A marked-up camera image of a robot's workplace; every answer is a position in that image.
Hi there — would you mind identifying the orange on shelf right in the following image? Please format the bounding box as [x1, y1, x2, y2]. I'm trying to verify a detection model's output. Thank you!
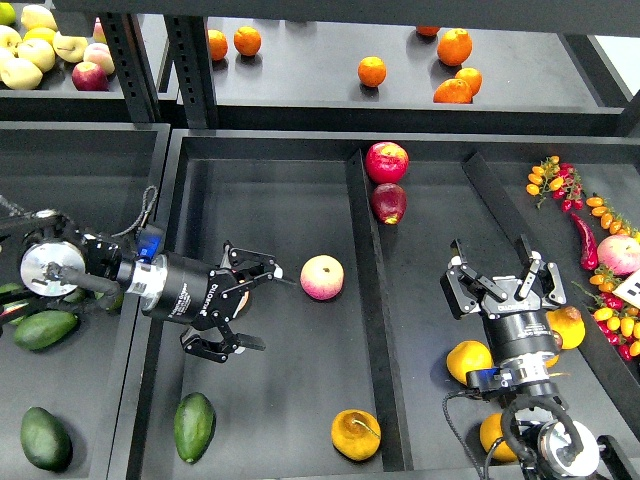
[455, 67, 483, 96]

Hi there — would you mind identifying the bright red apple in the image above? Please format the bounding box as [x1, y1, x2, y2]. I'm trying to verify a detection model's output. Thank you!
[365, 142, 409, 184]

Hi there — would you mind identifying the black upper shelf tray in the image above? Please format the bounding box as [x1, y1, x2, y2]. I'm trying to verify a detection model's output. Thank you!
[212, 19, 639, 136]

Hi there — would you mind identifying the orange on shelf far left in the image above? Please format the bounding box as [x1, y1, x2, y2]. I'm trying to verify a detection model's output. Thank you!
[207, 29, 229, 62]

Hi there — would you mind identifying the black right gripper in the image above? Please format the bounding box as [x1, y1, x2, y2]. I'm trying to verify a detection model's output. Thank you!
[440, 234, 566, 366]

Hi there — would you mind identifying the orange on shelf centre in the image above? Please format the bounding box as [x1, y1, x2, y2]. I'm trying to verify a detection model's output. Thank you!
[357, 56, 387, 88]

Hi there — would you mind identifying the green avocado pile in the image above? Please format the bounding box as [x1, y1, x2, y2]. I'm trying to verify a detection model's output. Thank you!
[63, 287, 87, 305]
[94, 290, 124, 312]
[13, 310, 78, 351]

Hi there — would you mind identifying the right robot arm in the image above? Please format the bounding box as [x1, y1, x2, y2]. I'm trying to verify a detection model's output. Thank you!
[440, 237, 639, 479]

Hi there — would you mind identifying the white label card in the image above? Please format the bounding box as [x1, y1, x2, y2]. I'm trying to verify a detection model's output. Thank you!
[613, 270, 640, 308]

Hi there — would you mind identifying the black left tray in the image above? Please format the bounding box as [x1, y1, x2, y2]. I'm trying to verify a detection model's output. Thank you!
[1, 122, 170, 479]

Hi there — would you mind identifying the red chili pepper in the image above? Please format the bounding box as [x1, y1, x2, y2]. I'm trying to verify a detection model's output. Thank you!
[569, 213, 599, 271]

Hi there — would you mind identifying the large orange on shelf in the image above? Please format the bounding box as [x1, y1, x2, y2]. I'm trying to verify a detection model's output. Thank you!
[437, 28, 473, 66]

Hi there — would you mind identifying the orange on shelf front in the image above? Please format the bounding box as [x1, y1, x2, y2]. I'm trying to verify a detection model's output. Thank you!
[433, 78, 473, 104]

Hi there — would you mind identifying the green avocado pile lower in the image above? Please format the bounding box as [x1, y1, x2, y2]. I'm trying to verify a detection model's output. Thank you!
[13, 310, 78, 351]

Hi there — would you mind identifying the pink apple left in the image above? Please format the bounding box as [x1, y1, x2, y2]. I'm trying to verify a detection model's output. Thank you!
[233, 291, 250, 318]

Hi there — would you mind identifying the pink apple centre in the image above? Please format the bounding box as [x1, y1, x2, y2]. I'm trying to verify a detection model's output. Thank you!
[300, 255, 344, 301]

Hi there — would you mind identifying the green avocado pile right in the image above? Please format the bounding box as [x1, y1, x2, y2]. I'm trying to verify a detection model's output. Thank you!
[94, 290, 124, 312]

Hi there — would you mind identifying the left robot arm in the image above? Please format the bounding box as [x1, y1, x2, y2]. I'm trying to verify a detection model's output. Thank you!
[1, 185, 286, 363]

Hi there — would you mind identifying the pink apple right edge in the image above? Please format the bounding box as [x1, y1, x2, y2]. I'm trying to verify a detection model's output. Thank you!
[597, 235, 639, 276]

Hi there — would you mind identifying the cherry tomato bunch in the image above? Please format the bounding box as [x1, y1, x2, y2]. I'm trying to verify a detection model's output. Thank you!
[572, 265, 639, 362]
[526, 155, 584, 212]

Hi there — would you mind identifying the red apple on shelf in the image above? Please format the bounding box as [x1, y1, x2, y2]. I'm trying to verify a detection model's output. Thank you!
[71, 61, 109, 92]

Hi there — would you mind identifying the yellow pear with brown tip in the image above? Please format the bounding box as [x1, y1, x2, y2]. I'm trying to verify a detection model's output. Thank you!
[546, 306, 586, 350]

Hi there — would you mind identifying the dark red apple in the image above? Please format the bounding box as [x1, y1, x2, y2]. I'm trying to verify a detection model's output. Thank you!
[370, 183, 407, 225]

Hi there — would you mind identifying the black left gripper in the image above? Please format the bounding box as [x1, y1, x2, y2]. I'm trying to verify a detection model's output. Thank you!
[141, 241, 296, 362]

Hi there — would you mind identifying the black middle tray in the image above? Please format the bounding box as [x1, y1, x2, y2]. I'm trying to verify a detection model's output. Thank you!
[127, 131, 639, 479]

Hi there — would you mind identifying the yellow pear under gripper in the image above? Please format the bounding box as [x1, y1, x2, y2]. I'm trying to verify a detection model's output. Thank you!
[545, 355, 560, 369]

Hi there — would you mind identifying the orange cherry tomato string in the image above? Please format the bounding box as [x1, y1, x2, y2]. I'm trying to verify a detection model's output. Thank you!
[585, 192, 640, 241]

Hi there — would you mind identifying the black shelf upright left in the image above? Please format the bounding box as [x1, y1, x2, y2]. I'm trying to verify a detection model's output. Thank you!
[98, 12, 161, 123]

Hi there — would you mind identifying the black shelf upright right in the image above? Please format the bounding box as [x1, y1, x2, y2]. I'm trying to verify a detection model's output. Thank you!
[164, 15, 218, 129]

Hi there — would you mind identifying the black shelf upright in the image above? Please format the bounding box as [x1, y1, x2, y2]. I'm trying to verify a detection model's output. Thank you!
[98, 12, 161, 123]
[164, 15, 218, 129]

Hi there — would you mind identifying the green avocado pile middle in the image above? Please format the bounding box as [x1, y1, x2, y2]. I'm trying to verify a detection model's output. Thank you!
[63, 287, 87, 305]

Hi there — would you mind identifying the pink apple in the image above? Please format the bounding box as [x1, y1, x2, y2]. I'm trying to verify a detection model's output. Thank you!
[300, 255, 344, 301]
[233, 291, 250, 318]

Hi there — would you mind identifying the cherry tomato bunch lower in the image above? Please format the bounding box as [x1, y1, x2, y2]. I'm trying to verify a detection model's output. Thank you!
[572, 265, 639, 362]

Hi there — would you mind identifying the cherry tomato bunch upper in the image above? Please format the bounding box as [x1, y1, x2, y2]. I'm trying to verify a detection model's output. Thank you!
[526, 155, 584, 212]

